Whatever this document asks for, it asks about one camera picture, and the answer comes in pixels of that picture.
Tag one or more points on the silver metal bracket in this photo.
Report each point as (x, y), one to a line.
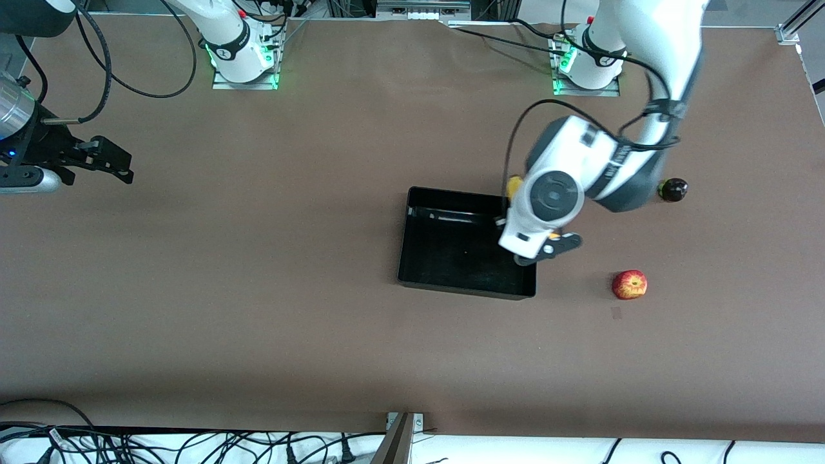
(417, 422)

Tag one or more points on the dark grey post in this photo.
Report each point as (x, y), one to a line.
(396, 448)

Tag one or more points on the red round fruit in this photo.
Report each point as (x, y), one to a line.
(630, 285)

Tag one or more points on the silver aluminium frame rail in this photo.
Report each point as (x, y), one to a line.
(422, 8)

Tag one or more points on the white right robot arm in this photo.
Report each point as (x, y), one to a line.
(222, 29)

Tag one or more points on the dark purple mangosteen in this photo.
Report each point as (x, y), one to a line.
(674, 190)

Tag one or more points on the yellow banana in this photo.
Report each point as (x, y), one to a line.
(514, 188)

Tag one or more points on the black plastic tray box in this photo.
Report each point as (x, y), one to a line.
(451, 251)

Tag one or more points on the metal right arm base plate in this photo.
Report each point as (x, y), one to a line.
(222, 84)

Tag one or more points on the brown table cover mat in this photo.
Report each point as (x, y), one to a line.
(258, 290)

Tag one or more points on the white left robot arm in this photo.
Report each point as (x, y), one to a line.
(657, 38)

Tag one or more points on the black power plug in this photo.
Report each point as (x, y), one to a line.
(291, 455)
(348, 455)

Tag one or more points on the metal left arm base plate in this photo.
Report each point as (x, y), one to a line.
(583, 92)

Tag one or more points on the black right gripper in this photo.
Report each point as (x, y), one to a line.
(46, 147)

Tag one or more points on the aluminium corner profile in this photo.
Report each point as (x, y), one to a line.
(799, 19)

